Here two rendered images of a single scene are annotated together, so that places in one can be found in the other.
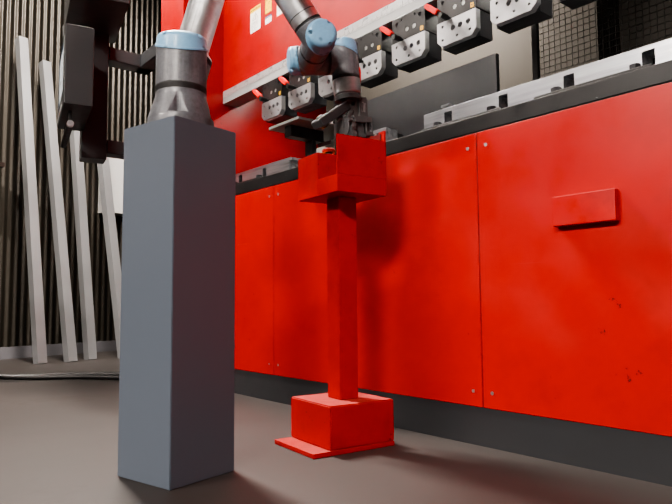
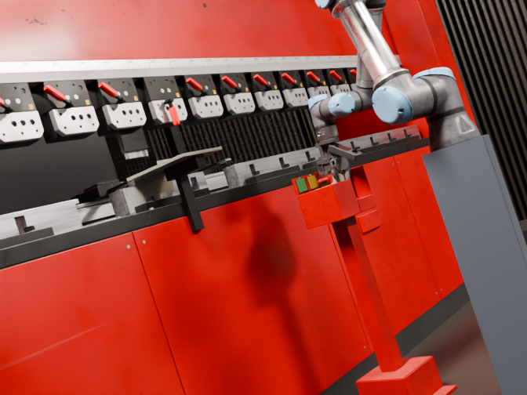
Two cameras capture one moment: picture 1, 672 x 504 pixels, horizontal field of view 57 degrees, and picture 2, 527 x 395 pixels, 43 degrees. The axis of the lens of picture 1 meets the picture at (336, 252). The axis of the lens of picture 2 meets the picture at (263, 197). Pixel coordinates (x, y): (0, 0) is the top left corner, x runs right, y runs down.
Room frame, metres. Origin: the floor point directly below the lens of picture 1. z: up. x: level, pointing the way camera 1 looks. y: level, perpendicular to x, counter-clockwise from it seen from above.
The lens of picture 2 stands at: (2.42, 2.19, 0.76)
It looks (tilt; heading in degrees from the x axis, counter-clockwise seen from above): 1 degrees up; 258
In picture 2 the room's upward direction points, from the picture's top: 18 degrees counter-clockwise
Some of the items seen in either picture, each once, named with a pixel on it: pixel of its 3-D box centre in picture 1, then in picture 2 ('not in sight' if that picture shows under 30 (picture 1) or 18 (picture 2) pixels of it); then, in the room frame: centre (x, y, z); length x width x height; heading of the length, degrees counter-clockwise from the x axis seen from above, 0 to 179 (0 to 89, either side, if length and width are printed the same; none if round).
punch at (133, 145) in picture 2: not in sight; (132, 143); (2.29, -0.03, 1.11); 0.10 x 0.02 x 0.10; 40
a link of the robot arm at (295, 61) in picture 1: (309, 58); (341, 105); (1.60, 0.07, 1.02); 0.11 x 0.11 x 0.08; 14
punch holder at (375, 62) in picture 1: (375, 58); (158, 102); (2.15, -0.14, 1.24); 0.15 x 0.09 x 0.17; 40
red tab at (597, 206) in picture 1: (584, 208); (370, 221); (1.40, -0.57, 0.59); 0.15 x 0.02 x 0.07; 40
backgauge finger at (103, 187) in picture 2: not in sight; (114, 186); (2.38, -0.16, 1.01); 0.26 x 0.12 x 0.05; 130
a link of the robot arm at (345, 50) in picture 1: (343, 60); (321, 111); (1.64, -0.02, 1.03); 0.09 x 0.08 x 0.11; 104
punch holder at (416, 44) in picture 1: (416, 39); (197, 99); (2.00, -0.27, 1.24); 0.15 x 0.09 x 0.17; 40
